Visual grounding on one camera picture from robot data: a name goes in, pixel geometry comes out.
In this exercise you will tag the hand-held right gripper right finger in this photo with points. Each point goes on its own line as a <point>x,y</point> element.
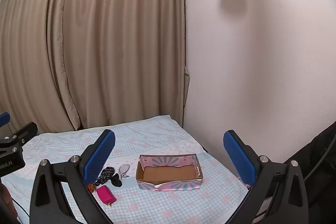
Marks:
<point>239,158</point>

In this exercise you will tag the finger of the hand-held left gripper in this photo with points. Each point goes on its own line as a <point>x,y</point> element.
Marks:
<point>26,132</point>
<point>4,119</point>

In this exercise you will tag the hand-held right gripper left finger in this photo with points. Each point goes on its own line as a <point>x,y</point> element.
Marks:
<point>101,155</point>

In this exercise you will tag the dark patterned scrunchie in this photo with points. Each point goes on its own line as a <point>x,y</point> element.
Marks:
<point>105,174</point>

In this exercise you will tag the grey and white sock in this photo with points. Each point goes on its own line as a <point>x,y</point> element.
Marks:
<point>124,170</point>

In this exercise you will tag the black scrunchie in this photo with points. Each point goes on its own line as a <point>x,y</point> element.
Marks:
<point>116,180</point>

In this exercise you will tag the orange pompom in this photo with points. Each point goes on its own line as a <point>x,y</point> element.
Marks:
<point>92,188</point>

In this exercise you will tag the pink pouch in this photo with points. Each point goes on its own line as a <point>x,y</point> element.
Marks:
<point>103,193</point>

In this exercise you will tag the pink patterned cardboard box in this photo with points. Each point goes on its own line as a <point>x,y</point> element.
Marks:
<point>168,174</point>

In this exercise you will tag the person's left hand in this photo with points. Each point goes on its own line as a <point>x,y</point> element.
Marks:
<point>5,197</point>

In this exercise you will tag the light blue checkered bed sheet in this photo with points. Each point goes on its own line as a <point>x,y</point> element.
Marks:
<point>168,205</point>

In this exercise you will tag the beige pleated curtain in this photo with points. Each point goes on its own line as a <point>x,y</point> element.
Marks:
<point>92,37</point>

